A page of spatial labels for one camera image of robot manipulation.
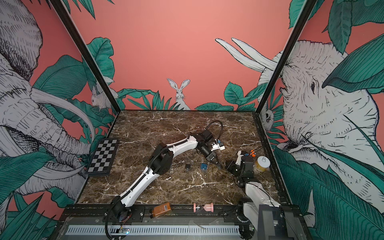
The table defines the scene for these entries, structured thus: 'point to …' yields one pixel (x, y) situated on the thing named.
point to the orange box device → (161, 208)
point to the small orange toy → (253, 153)
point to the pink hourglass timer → (207, 207)
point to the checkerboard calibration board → (102, 161)
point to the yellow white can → (262, 163)
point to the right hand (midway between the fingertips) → (225, 159)
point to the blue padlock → (204, 167)
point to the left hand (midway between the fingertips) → (219, 163)
